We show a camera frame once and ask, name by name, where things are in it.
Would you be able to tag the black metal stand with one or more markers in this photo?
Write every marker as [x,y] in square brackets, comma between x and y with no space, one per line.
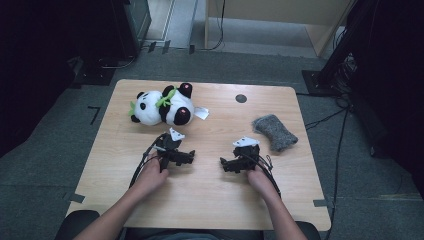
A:
[336,56]

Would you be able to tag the person's left leg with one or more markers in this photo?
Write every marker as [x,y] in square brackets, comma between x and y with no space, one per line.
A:
[75,226]

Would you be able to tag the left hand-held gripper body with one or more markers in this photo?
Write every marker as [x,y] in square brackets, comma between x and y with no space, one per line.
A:
[168,146]

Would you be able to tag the black floor base plate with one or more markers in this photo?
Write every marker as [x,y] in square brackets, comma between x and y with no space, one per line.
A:
[93,75]

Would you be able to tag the person's left hand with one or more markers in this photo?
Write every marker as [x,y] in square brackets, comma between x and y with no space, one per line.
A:
[151,176]

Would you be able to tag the panda plush toy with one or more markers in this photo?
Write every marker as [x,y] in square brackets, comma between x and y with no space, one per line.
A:
[156,106]

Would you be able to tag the grey tape strip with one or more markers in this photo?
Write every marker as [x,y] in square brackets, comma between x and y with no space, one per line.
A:
[75,198]
[320,202]

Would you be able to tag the light wooden furniture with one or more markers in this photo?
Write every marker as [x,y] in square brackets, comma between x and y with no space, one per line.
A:
[283,20]

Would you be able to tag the dark cabinet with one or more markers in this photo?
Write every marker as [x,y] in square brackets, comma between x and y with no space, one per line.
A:
[133,23]

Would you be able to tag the person's right hand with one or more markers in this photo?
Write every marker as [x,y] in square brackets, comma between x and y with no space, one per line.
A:
[261,181]

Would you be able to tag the grey fluffy cloth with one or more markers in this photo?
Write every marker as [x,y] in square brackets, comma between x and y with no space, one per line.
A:
[275,131]

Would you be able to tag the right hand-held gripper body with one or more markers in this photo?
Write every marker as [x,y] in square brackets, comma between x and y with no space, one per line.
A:
[247,151]

